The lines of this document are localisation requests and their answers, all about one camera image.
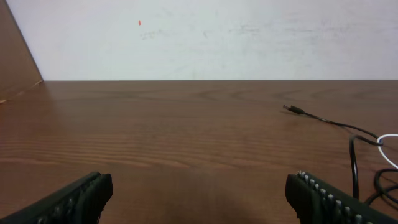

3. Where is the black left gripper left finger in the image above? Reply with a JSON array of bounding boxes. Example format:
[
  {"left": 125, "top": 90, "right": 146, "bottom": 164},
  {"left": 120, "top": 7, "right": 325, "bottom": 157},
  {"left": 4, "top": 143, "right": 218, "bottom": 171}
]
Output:
[{"left": 1, "top": 172, "right": 113, "bottom": 224}]

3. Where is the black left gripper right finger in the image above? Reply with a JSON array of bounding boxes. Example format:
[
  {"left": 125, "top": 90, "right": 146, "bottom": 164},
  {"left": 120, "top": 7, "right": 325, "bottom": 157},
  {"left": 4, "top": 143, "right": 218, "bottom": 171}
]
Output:
[{"left": 285, "top": 171, "right": 397, "bottom": 224}]

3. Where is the thick black USB cable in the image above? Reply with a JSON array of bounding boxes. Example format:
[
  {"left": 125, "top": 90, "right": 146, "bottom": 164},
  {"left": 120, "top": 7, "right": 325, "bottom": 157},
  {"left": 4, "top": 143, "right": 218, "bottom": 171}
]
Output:
[{"left": 348, "top": 134, "right": 398, "bottom": 206}]

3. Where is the white USB cable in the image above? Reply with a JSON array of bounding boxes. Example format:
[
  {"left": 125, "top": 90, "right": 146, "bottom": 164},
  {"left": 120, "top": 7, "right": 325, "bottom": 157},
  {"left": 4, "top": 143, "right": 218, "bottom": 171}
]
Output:
[{"left": 376, "top": 134, "right": 398, "bottom": 170}]

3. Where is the thin black USB cable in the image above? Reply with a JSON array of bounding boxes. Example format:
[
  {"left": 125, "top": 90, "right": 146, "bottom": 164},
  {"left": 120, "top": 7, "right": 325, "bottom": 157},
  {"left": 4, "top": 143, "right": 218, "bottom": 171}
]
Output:
[{"left": 282, "top": 104, "right": 384, "bottom": 147}]

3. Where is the brown cardboard panel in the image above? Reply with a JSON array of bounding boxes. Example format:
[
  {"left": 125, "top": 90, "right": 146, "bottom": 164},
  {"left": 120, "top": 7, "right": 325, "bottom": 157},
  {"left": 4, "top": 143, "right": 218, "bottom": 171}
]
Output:
[{"left": 1, "top": 0, "right": 43, "bottom": 103}]

